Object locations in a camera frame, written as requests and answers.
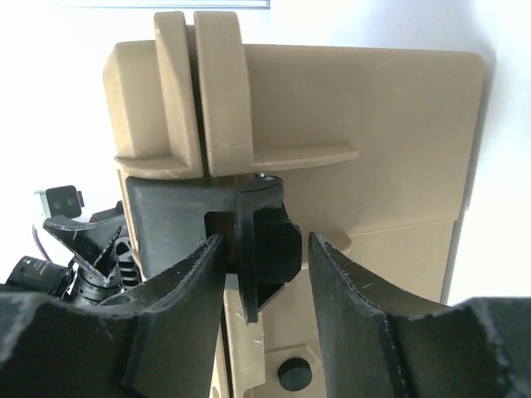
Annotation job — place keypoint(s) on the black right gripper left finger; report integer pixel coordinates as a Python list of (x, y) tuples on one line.
[(155, 340)]

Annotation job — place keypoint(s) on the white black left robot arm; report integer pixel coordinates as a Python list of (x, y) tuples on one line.
[(43, 276)]

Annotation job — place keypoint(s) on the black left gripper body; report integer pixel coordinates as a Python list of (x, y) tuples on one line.
[(85, 290)]

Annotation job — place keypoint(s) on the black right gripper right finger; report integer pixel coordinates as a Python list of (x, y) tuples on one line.
[(378, 340)]

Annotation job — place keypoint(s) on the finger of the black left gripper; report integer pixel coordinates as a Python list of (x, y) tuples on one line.
[(91, 243)]

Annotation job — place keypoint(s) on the tan plastic tool box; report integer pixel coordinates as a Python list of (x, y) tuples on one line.
[(268, 144)]

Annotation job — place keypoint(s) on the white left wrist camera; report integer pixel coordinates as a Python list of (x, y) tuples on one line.
[(65, 201)]

